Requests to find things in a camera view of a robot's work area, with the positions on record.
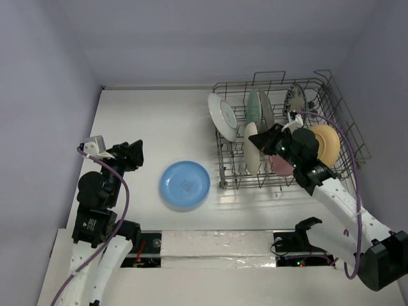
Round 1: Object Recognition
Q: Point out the white plate with floral face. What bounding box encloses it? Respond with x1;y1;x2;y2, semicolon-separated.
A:
208;93;238;142

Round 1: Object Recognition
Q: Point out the yellow plate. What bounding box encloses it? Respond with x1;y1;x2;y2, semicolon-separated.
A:
309;124;340;168

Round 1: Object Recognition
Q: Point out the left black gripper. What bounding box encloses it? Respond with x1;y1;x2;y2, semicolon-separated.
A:
98;138;143;205

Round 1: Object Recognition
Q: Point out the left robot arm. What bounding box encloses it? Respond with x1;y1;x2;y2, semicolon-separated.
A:
51;136;144;305

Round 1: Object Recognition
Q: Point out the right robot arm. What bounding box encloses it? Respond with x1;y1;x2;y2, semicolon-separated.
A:
248;124;407;291

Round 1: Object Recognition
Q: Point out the green plate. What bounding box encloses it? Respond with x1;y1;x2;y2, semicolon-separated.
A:
245;89;262;128

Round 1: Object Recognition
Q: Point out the light blue plate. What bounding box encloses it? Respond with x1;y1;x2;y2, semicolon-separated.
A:
159;161;211;212

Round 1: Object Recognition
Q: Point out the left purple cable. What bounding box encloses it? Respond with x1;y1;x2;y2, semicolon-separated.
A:
50;147;131;306

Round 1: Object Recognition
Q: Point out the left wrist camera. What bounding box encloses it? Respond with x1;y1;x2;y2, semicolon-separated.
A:
80;135;115;159

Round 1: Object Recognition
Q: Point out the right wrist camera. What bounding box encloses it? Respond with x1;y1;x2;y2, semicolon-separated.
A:
282;110;303;133

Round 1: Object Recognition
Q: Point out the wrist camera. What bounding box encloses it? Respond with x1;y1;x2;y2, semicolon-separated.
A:
80;135;115;159
282;110;303;133

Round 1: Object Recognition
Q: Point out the grey plate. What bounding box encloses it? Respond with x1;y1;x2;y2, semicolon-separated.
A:
259;89;275;129

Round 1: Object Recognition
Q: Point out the blue patterned plate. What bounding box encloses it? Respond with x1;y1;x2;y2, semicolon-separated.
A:
282;83;307;121

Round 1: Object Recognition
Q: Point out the metal wire dish rack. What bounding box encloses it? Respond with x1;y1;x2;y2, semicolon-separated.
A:
212;69;372;191

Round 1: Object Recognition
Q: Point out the pink plate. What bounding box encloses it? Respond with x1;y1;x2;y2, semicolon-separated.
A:
269;155;294;177

